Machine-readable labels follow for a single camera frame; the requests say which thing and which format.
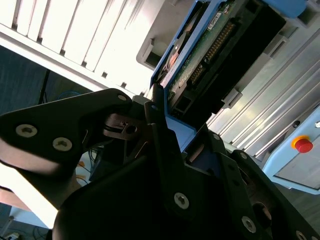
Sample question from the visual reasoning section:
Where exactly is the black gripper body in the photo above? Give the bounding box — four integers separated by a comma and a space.
51, 153, 273, 240

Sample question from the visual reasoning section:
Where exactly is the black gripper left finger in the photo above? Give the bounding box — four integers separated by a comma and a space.
0, 83, 195, 217

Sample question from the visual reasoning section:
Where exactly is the hard disk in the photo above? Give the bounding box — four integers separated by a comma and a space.
149, 0, 307, 153

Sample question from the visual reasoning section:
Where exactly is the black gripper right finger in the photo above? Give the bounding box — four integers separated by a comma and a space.
206, 131, 320, 240

